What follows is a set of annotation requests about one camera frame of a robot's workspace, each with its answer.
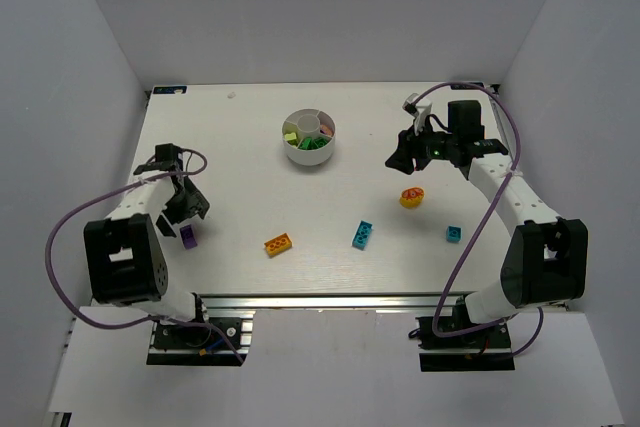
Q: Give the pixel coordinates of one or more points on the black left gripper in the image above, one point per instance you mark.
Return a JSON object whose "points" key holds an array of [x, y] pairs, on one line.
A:
{"points": [[186, 204]]}

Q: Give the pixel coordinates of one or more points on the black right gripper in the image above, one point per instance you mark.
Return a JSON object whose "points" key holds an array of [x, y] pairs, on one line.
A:
{"points": [[413, 148]]}

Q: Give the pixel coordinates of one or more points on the green sloped lego brick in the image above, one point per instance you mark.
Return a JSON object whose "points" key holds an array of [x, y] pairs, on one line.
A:
{"points": [[319, 143]]}

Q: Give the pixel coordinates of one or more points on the dark green curved lego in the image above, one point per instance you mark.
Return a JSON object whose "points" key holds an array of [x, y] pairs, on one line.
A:
{"points": [[306, 144]]}

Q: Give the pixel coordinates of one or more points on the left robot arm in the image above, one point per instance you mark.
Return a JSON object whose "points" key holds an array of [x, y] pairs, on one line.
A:
{"points": [[126, 263]]}

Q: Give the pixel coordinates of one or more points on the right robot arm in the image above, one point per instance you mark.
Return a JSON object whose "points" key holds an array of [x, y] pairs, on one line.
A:
{"points": [[546, 259]]}

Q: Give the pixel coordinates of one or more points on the light purple lego brick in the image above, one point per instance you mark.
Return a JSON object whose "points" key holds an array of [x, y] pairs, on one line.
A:
{"points": [[188, 237]]}

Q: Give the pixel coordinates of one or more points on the yellow orange patterned lego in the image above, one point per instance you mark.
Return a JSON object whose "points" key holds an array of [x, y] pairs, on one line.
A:
{"points": [[412, 197]]}

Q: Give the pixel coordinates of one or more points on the long teal lego brick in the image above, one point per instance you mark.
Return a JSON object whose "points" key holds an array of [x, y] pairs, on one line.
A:
{"points": [[362, 235]]}

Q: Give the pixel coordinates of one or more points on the white round divided container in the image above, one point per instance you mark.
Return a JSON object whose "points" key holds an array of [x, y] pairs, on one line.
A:
{"points": [[306, 124]]}

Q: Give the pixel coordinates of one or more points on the small teal lego brick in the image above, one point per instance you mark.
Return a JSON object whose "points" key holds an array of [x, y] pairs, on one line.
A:
{"points": [[453, 234]]}

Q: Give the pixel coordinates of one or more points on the blue label right corner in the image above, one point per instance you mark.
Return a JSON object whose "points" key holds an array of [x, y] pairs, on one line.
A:
{"points": [[466, 85]]}

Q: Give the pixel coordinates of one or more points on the blue label corner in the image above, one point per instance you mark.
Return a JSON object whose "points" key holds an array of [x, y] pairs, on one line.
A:
{"points": [[466, 85], [169, 90]]}

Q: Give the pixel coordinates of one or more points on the orange rectangular lego brick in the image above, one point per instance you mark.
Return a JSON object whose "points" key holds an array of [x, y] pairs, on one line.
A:
{"points": [[278, 245]]}

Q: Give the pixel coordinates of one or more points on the blue label left corner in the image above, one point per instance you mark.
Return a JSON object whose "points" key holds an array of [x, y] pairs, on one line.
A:
{"points": [[169, 90]]}

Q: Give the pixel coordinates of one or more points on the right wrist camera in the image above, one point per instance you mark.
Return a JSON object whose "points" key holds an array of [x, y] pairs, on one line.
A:
{"points": [[420, 114]]}

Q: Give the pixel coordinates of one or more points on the aluminium front rail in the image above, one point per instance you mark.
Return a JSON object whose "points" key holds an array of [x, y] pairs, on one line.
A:
{"points": [[409, 301]]}

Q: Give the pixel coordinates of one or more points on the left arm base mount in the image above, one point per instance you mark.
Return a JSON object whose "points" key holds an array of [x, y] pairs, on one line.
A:
{"points": [[173, 345]]}

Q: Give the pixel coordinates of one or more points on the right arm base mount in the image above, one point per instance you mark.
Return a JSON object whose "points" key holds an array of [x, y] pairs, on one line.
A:
{"points": [[488, 350]]}

